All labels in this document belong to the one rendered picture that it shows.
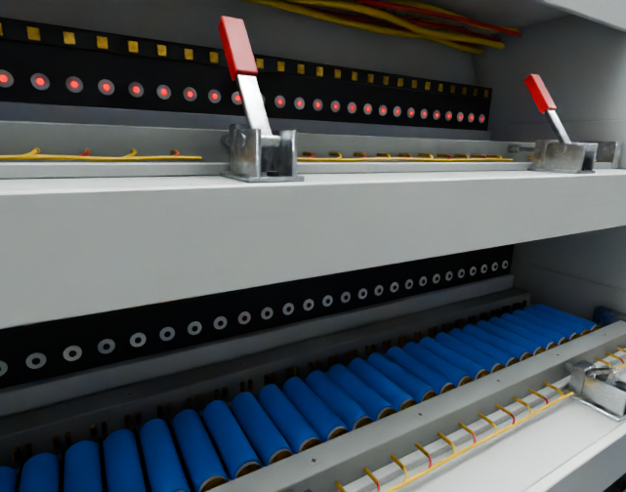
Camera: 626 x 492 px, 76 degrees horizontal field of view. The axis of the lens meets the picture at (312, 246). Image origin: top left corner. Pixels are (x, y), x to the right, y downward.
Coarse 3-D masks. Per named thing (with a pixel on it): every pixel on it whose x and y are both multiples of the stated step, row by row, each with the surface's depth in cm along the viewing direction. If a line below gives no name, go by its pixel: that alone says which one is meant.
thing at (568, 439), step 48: (480, 288) 48; (528, 288) 53; (576, 288) 47; (240, 336) 33; (288, 336) 35; (48, 384) 26; (96, 384) 28; (528, 432) 28; (576, 432) 29; (624, 432) 29; (432, 480) 24; (480, 480) 24; (528, 480) 24; (576, 480) 26
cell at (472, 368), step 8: (424, 344) 37; (432, 344) 37; (440, 344) 37; (440, 352) 36; (448, 352) 35; (456, 352) 35; (448, 360) 35; (456, 360) 34; (464, 360) 34; (464, 368) 33; (472, 368) 33; (480, 368) 33; (472, 376) 33
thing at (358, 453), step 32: (544, 352) 35; (576, 352) 35; (608, 352) 37; (480, 384) 30; (512, 384) 30; (544, 384) 32; (416, 416) 26; (448, 416) 27; (480, 416) 28; (512, 416) 28; (320, 448) 23; (352, 448) 23; (384, 448) 24; (416, 448) 26; (256, 480) 21; (288, 480) 21; (320, 480) 22; (352, 480) 23
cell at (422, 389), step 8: (376, 352) 35; (368, 360) 34; (376, 360) 34; (384, 360) 34; (376, 368) 34; (384, 368) 33; (392, 368) 33; (400, 368) 33; (392, 376) 32; (400, 376) 32; (408, 376) 31; (400, 384) 31; (408, 384) 31; (416, 384) 31; (424, 384) 30; (408, 392) 31; (416, 392) 30; (424, 392) 30; (416, 400) 30
